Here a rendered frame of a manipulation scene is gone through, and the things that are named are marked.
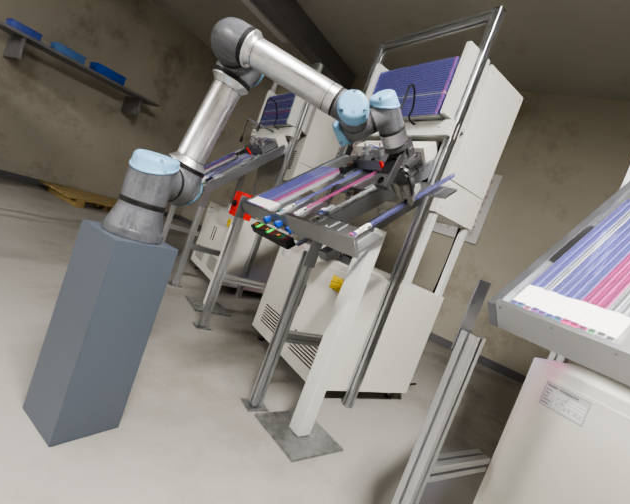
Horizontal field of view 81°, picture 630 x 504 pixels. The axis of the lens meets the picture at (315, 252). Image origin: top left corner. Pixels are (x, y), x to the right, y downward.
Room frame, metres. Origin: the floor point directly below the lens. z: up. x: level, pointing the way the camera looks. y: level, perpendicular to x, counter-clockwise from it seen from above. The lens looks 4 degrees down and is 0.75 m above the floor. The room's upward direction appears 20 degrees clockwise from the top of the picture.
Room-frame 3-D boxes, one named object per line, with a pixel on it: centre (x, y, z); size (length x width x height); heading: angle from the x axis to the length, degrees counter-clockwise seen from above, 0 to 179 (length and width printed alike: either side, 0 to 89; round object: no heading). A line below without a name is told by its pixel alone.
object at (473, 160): (2.24, -0.54, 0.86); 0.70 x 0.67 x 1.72; 36
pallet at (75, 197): (4.72, 2.83, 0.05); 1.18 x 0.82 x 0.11; 148
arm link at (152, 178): (0.99, 0.48, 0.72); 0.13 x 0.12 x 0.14; 174
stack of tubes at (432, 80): (1.93, -0.20, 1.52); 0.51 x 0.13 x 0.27; 36
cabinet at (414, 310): (2.05, -0.26, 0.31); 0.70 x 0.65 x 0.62; 36
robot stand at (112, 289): (0.99, 0.48, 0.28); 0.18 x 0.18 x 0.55; 58
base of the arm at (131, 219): (0.99, 0.48, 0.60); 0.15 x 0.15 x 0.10
